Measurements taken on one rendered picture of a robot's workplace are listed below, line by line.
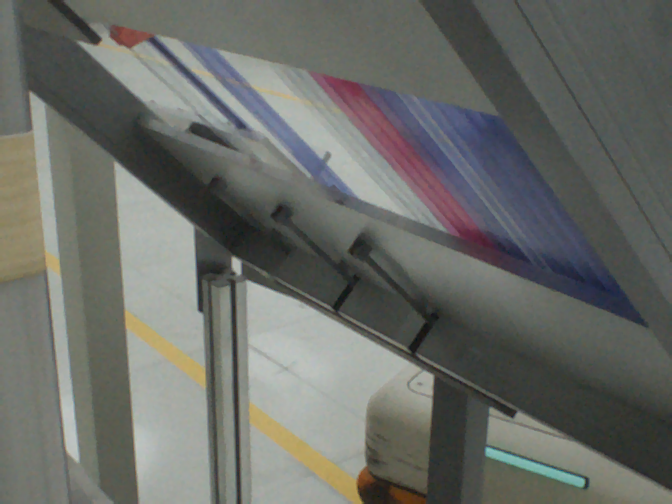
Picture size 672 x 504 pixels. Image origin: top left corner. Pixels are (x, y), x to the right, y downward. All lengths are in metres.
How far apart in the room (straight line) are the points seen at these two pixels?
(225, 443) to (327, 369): 1.10
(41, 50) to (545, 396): 0.54
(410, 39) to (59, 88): 0.59
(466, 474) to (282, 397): 0.92
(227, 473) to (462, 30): 1.00
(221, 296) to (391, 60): 0.72
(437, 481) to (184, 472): 0.72
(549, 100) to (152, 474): 1.70
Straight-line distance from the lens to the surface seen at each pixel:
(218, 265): 1.11
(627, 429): 0.71
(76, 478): 0.79
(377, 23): 0.37
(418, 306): 0.80
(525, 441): 1.50
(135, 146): 0.95
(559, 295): 0.55
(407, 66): 0.38
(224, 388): 1.13
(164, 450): 1.97
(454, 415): 1.24
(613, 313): 0.52
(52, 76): 0.90
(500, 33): 0.23
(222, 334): 1.10
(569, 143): 0.26
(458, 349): 0.80
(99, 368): 1.27
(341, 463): 1.91
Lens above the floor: 1.05
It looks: 21 degrees down
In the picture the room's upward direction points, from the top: 1 degrees clockwise
